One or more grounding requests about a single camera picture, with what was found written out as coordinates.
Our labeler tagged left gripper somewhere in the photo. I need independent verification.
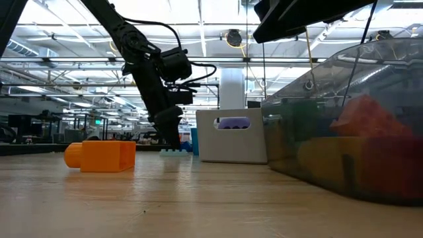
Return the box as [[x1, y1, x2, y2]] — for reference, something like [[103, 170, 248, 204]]
[[127, 62, 184, 150]]

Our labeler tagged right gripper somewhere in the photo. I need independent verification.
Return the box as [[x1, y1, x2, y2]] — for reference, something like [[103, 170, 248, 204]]
[[252, 0, 377, 44]]

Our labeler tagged purple foam die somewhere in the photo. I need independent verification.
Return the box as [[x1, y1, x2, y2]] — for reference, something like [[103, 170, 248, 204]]
[[217, 116, 251, 130]]

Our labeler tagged green toy brick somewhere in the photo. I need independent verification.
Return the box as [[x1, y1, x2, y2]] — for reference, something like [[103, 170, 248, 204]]
[[266, 99, 328, 139]]

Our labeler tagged yellow peg block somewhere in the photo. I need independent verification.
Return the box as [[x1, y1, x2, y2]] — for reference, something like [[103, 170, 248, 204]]
[[295, 137, 364, 196]]

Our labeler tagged red toy brick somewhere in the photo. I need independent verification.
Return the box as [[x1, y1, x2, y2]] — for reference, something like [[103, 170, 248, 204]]
[[356, 135, 423, 202]]

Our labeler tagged pale mint toy brick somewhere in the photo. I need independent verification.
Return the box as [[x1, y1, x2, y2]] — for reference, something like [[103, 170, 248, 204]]
[[159, 148, 189, 157]]

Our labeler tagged teal plastic bin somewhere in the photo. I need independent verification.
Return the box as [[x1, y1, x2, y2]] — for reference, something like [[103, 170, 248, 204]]
[[190, 128, 200, 156]]

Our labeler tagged white plastic bin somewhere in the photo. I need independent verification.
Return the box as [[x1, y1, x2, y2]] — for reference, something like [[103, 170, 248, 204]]
[[195, 108, 268, 165]]

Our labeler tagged white pillar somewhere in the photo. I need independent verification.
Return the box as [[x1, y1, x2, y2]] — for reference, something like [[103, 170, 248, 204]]
[[219, 67, 248, 110]]

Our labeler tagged orange peg block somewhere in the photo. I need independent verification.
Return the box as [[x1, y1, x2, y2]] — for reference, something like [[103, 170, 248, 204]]
[[63, 140, 137, 173]]

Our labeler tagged smoky transparent tray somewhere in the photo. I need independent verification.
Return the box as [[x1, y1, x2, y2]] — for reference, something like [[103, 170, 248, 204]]
[[260, 36, 423, 208]]

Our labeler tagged black equipment rack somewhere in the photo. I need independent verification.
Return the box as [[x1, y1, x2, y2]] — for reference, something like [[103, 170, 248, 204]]
[[6, 114, 46, 145]]

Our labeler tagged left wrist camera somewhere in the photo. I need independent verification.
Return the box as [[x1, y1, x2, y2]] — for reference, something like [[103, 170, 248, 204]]
[[167, 89, 194, 106]]

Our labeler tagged black ceiling cable reel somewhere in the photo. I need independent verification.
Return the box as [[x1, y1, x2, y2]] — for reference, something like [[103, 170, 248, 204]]
[[376, 29, 394, 41], [226, 28, 243, 47]]

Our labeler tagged yellow cable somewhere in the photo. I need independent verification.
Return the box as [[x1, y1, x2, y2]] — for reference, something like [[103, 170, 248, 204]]
[[305, 28, 315, 89]]

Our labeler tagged black gantry frame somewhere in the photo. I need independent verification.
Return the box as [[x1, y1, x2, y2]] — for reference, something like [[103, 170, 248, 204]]
[[184, 81, 221, 110]]

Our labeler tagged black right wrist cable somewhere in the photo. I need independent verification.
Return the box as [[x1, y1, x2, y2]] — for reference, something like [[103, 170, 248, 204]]
[[340, 0, 378, 108]]

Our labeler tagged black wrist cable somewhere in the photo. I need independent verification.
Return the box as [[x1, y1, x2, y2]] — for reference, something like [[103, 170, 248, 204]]
[[340, 0, 378, 108], [122, 17, 218, 86]]

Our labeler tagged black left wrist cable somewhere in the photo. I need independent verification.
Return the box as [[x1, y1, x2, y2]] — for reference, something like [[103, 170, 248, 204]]
[[122, 17, 218, 86]]

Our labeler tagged black table frame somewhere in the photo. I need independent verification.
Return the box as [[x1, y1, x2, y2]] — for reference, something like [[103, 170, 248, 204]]
[[0, 142, 173, 157]]

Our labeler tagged ceiling air duct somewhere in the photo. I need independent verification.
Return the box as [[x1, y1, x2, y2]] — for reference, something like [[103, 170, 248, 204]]
[[6, 38, 59, 59]]

